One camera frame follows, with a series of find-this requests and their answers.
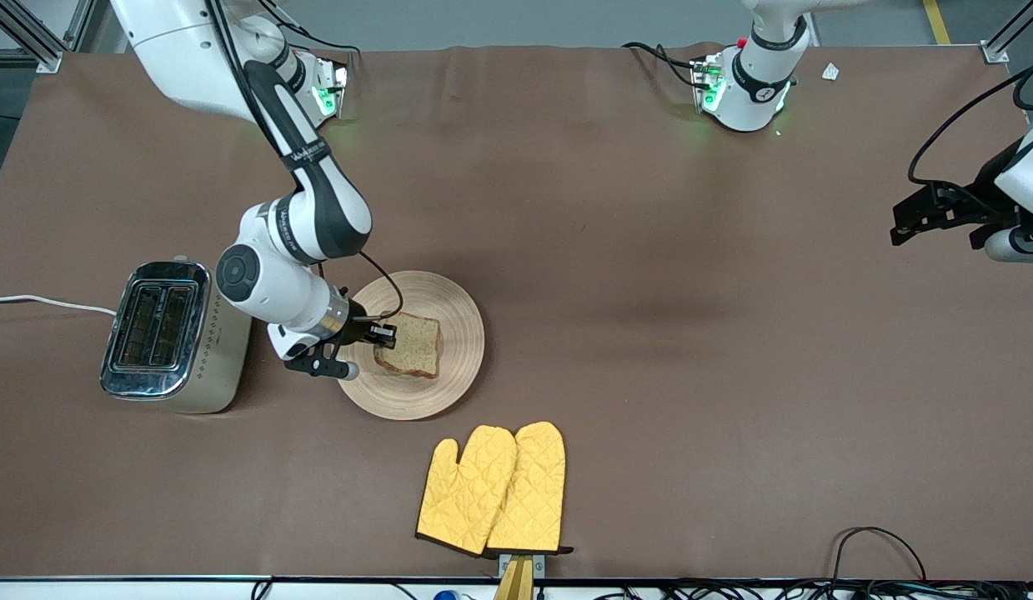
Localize beige chrome two-slot toaster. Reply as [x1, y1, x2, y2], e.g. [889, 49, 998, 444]
[99, 256, 254, 415]

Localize black left base cable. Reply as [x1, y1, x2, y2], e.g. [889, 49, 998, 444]
[622, 41, 702, 89]

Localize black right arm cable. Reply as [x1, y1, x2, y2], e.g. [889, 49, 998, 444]
[206, 0, 405, 328]

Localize brown toast slice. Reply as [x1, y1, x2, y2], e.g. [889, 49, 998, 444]
[374, 312, 444, 380]

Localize black base cable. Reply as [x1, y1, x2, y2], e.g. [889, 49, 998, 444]
[622, 41, 702, 89]
[258, 0, 360, 56]

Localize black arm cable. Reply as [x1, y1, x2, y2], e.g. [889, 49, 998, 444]
[908, 52, 1033, 191]
[206, 0, 405, 328]

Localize looped black cable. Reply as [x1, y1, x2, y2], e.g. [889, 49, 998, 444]
[831, 526, 928, 584]

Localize yellow quilted oven mitt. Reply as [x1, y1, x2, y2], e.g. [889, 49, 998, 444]
[485, 421, 574, 557]
[415, 425, 518, 557]

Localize white toaster power cord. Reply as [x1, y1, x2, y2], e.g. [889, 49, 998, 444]
[0, 294, 118, 318]

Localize brown table cloth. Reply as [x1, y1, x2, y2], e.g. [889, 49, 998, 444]
[0, 42, 1033, 581]

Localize round wooden plate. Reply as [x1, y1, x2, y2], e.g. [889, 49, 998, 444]
[336, 270, 486, 422]

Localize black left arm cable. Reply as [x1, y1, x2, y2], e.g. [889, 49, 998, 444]
[908, 52, 1033, 191]

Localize black right base cable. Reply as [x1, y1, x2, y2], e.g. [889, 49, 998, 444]
[258, 0, 360, 56]

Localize small metal bracket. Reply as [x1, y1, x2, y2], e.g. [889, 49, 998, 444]
[498, 552, 547, 580]

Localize black cable tangle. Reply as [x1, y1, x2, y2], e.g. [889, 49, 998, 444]
[583, 578, 1033, 600]

